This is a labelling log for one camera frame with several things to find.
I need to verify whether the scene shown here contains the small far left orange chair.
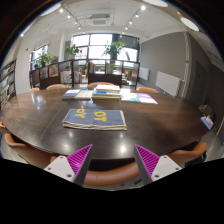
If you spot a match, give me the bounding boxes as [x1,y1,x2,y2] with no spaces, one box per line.
[28,87,40,92]

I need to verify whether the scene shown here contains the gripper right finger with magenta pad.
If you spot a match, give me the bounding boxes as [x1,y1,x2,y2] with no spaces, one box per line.
[134,145,181,185]

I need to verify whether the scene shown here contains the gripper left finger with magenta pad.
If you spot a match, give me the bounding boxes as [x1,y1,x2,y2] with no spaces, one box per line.
[45,145,92,186]

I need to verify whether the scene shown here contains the colourful box at right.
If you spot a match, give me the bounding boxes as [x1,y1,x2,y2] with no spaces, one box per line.
[201,116,213,130]

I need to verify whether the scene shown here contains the purple magazine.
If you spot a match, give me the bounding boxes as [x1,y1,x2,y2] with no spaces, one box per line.
[137,93,156,104]

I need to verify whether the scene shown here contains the cyan magazine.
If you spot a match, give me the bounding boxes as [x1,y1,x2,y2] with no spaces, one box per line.
[121,93,140,102]

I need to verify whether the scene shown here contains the potted plant right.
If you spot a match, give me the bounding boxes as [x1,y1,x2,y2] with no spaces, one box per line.
[103,41,125,60]

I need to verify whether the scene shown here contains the potted plant left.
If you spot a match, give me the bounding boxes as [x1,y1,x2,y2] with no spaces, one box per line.
[35,53,53,67]

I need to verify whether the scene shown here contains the stack of books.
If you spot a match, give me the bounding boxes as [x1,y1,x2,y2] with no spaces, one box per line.
[92,85,121,99]

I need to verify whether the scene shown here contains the near orange chair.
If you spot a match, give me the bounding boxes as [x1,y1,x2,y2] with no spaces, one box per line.
[49,155,143,188]

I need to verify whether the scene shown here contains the far orange chair middle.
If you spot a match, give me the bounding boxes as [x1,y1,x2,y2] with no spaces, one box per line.
[87,82,114,88]

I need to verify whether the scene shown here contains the dark blue book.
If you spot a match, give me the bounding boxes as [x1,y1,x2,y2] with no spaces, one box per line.
[62,89,80,99]

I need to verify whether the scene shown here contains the grey book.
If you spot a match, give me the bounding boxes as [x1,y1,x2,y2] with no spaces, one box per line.
[75,90,93,100]

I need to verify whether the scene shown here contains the potted plant middle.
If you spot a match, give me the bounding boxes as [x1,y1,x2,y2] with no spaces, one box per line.
[65,44,82,60]

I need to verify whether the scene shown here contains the folded blue towel yellow letters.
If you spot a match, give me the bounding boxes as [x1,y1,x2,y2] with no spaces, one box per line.
[62,109,127,130]

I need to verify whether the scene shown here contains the left wall bookshelf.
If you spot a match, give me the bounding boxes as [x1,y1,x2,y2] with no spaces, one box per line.
[0,60,16,109]

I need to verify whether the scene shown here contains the white wall radiator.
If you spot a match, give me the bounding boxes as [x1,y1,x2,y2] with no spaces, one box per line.
[156,72,181,97]

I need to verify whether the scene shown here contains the far orange chair right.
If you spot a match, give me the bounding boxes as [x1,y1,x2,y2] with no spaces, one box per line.
[136,87,159,93]

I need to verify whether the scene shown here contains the dark shelving unit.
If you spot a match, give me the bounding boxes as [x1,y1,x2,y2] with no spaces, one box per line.
[30,59,139,89]

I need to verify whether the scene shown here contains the ceiling air conditioner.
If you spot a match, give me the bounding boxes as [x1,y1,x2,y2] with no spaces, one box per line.
[89,14,111,26]

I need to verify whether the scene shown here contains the potted plant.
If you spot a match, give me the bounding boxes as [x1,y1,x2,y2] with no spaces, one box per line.
[103,41,125,60]
[65,44,82,60]
[35,53,53,67]

